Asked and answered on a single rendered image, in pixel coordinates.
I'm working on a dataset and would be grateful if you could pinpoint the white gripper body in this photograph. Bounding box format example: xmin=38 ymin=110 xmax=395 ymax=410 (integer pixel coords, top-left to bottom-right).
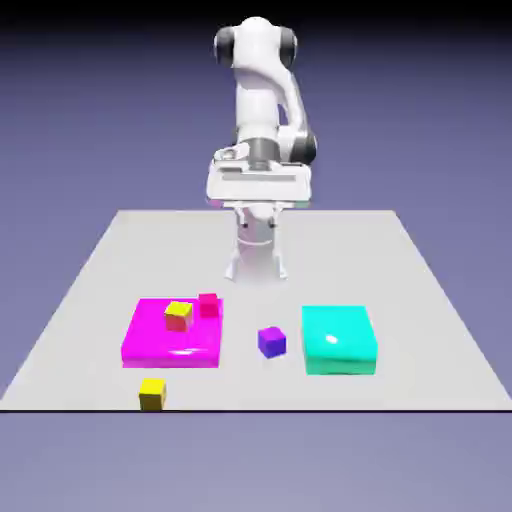
xmin=205 ymin=159 xmax=313 ymax=210

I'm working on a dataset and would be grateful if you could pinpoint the small purple cube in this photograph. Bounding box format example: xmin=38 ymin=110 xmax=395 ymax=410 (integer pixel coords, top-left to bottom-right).
xmin=257 ymin=326 xmax=288 ymax=359

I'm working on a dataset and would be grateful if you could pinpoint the small pink cube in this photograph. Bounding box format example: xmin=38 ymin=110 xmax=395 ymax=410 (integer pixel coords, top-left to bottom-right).
xmin=198 ymin=292 xmax=220 ymax=319

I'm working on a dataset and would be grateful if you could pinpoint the large magenta box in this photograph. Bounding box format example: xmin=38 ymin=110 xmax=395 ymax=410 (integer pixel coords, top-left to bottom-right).
xmin=120 ymin=297 xmax=224 ymax=369

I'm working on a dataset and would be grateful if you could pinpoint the small yellow cube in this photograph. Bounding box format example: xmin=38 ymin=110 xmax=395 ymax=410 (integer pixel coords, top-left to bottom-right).
xmin=138 ymin=378 xmax=168 ymax=412
xmin=164 ymin=300 xmax=194 ymax=333

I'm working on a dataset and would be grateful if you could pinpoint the large cyan box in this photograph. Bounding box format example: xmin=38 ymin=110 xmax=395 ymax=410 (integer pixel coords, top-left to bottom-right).
xmin=301 ymin=305 xmax=379 ymax=376

